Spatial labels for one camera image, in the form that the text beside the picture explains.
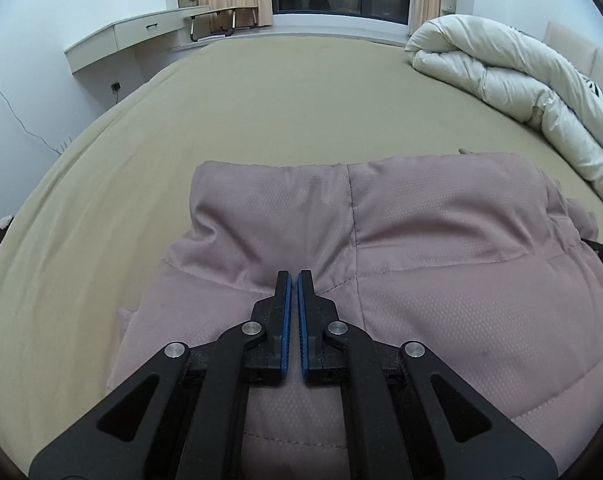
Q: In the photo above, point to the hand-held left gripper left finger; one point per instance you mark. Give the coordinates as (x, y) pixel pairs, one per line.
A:
(286, 320)

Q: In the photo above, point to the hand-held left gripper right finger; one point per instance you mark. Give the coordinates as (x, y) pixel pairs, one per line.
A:
(302, 320)

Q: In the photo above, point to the pink hooded puffer coat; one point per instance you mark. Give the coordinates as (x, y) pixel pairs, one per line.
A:
(431, 285)

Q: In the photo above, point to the white folded duvet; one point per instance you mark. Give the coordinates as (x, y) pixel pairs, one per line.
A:
(506, 75)

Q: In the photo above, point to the beige padded headboard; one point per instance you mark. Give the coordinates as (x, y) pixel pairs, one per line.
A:
(581, 45)

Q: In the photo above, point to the bed with olive sheet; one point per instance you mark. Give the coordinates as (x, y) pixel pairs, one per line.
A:
(231, 100)

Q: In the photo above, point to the small folding table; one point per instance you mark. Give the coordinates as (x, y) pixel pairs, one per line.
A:
(216, 14)

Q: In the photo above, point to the white floating desk with drawer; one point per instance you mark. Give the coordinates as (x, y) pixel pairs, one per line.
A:
(111, 42)

